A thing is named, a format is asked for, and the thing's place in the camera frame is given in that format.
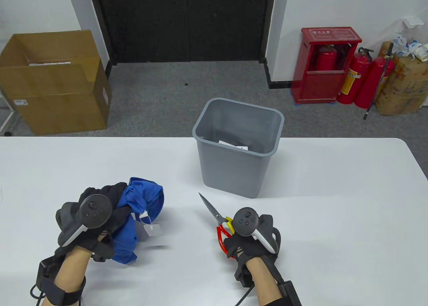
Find crumpled white plastic bags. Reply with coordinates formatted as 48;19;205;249
391;32;428;62

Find red fire extinguisher cabinet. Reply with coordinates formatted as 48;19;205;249
290;27;362;105

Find printed brown cardboard box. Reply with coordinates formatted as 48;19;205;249
374;41;428;116

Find large brown cardboard box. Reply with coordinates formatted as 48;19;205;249
0;30;112;135

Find grey and white controller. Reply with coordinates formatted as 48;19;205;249
232;207;282;256
55;194;113;249

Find white clothing tag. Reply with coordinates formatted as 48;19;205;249
132;210;163;237

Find person's right hand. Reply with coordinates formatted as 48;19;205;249
222;214;282;283

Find red fire extinguisher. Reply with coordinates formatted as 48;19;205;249
316;44;337;71
354;50;395;109
337;47;373;105

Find person's right forearm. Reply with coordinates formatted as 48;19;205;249
246;256;285;306

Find black double door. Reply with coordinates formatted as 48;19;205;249
88;0;277;65

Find grey plastic trash bin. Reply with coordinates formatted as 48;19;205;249
192;98;285;198

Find red and yellow handled scissors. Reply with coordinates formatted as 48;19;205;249
198;192;236;258

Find black wrist camera strap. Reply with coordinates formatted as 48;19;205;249
278;279;301;306
35;258;87;306

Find black cable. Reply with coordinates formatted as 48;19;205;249
236;286;256;306
30;284;46;301

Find black rod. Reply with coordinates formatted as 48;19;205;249
363;43;394;120

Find person's left forearm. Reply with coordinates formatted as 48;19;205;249
42;246;93;306

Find person's left hand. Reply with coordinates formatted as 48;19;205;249
55;182;135;263

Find white paper tags in bin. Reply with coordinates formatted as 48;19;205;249
218;140;248;150

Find blue clothing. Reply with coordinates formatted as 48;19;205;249
110;177;166;265

